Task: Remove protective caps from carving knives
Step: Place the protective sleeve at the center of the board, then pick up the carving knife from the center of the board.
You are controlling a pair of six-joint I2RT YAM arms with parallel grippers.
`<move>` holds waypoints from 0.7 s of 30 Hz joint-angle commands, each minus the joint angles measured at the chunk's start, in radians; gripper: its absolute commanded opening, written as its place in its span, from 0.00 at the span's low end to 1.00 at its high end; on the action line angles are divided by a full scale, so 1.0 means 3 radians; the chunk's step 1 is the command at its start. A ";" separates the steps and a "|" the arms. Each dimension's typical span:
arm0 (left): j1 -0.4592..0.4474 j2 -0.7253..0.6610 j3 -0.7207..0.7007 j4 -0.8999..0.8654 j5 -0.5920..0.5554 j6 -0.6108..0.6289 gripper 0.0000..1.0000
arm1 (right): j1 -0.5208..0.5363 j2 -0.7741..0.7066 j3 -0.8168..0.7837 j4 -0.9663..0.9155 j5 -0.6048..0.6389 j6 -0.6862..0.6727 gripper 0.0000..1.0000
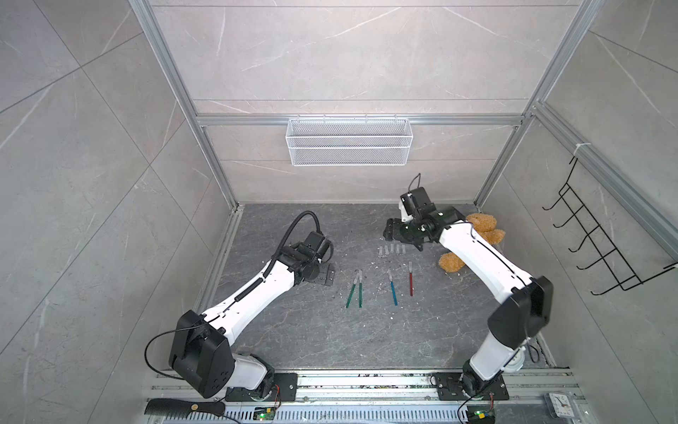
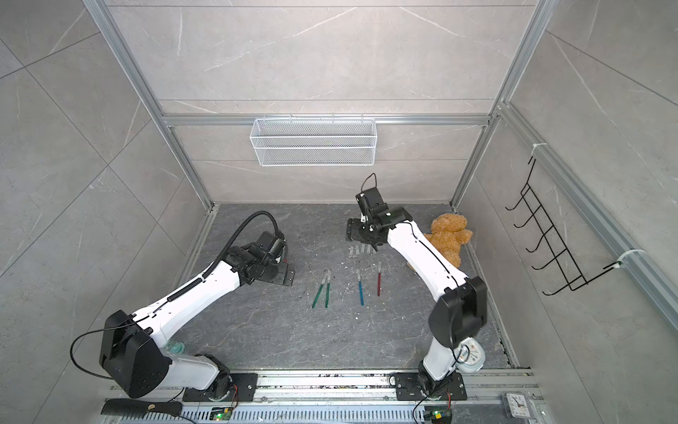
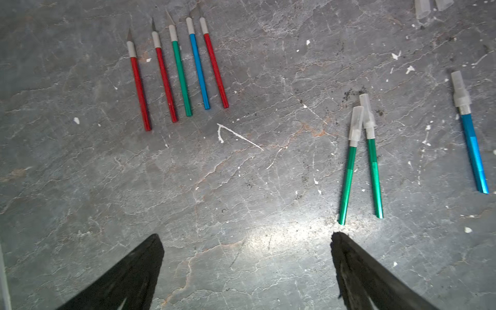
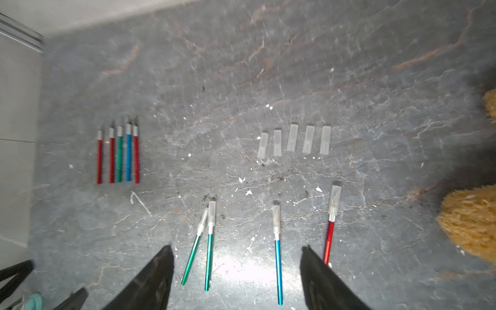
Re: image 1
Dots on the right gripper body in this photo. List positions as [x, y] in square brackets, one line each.
[404, 232]

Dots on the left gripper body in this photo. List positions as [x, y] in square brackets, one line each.
[321, 274]

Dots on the green carving knife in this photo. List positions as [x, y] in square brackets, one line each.
[352, 290]
[360, 288]

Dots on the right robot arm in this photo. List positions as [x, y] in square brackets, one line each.
[524, 301]

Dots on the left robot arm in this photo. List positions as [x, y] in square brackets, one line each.
[201, 352]

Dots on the red carving knife right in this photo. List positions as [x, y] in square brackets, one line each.
[411, 279]

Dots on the blue carving knife right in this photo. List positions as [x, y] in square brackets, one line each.
[392, 288]

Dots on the brown teddy bear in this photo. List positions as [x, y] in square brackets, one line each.
[470, 243]

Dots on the small white clock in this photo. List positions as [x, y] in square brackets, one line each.
[560, 406]

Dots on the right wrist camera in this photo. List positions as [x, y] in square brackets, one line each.
[415, 205]

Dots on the white wire mesh basket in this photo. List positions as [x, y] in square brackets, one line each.
[349, 141]

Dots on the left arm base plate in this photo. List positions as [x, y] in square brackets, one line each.
[282, 387]

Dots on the aluminium mounting rail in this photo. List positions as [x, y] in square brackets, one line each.
[383, 396]

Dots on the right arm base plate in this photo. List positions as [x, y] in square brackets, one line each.
[460, 386]

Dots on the black wire hook rack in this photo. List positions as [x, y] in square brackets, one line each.
[606, 250]

